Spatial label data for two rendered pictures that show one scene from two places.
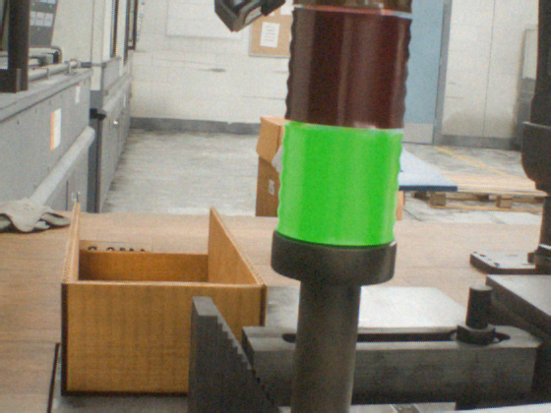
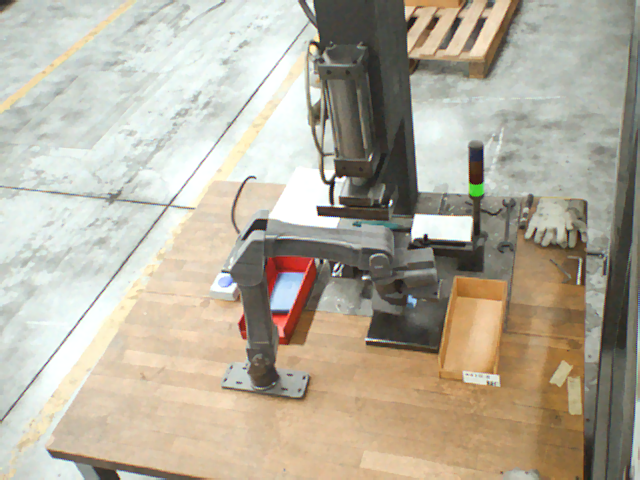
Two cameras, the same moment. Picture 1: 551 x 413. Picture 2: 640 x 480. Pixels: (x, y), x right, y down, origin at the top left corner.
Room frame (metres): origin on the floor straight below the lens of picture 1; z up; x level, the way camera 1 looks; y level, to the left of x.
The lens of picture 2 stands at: (1.66, 0.45, 2.19)
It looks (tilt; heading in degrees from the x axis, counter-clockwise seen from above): 40 degrees down; 215
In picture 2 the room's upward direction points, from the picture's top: 11 degrees counter-clockwise
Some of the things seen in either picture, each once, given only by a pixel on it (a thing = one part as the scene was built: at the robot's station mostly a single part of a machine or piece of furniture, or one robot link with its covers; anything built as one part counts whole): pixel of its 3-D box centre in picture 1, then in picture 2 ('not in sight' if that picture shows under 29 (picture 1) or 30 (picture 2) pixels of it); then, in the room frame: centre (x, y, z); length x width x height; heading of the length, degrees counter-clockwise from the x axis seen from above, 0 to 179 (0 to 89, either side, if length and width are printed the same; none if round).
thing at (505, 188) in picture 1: (481, 191); not in sight; (7.16, -1.68, 0.07); 1.20 x 1.00 x 0.14; 100
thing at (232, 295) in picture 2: not in sight; (228, 290); (0.68, -0.56, 0.90); 0.07 x 0.07 x 0.06; 12
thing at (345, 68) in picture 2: not in sight; (347, 113); (0.48, -0.24, 1.37); 0.11 x 0.09 x 0.30; 102
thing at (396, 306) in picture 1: (367, 327); (407, 320); (0.63, -0.07, 0.91); 0.17 x 0.16 x 0.02; 102
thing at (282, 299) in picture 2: not in sight; (284, 290); (0.65, -0.40, 0.92); 0.15 x 0.07 x 0.03; 18
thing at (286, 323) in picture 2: not in sight; (279, 296); (0.68, -0.40, 0.93); 0.25 x 0.12 x 0.06; 12
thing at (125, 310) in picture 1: (146, 290); (475, 329); (0.61, 0.09, 0.93); 0.25 x 0.13 x 0.08; 12
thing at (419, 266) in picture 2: not in sight; (403, 260); (0.75, 0.00, 1.24); 0.12 x 0.09 x 0.12; 114
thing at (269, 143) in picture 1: (308, 175); not in sight; (4.83, -0.17, 0.43); 0.57 x 0.53 x 0.58; 13
